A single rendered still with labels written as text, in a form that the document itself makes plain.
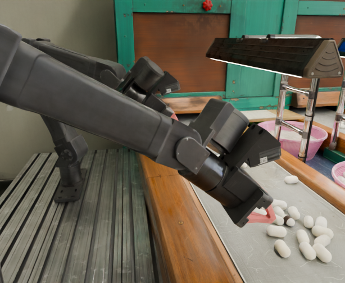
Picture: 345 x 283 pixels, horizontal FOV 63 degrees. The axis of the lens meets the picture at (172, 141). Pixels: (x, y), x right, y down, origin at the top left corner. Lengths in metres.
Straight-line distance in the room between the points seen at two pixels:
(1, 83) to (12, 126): 2.03
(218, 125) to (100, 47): 1.70
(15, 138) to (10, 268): 1.66
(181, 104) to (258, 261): 0.86
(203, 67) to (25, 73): 1.12
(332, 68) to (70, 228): 0.68
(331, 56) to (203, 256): 0.43
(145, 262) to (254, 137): 0.36
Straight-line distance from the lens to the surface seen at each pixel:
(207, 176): 0.42
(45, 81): 0.28
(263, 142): 0.44
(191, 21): 1.32
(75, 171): 0.92
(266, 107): 1.49
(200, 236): 0.56
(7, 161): 2.40
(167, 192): 0.69
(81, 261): 0.67
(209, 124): 0.41
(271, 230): 0.61
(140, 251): 0.67
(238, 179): 0.43
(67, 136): 0.87
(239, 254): 0.57
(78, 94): 0.29
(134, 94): 0.76
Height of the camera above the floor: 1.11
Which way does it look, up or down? 20 degrees down
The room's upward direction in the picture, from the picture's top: straight up
